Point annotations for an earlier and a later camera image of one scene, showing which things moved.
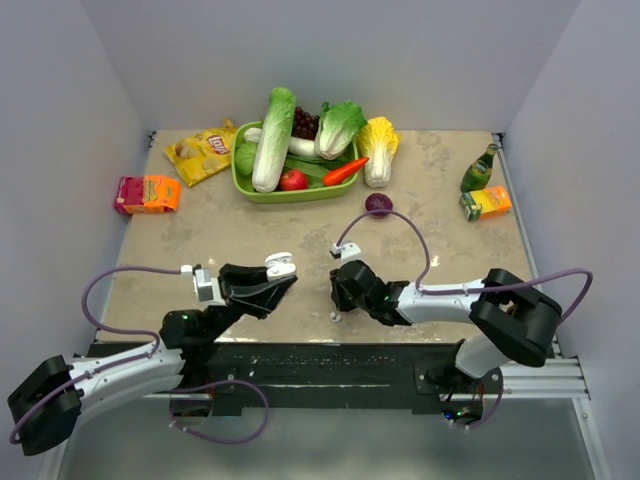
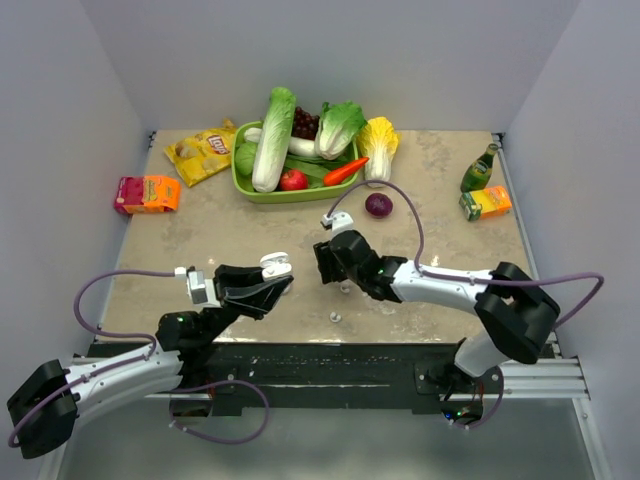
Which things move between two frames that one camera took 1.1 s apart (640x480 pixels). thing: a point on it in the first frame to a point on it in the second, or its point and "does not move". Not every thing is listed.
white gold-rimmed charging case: [280, 265] does not move
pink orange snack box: [146, 194] does not move
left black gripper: [259, 299] does not move
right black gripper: [337, 296] to [326, 258]
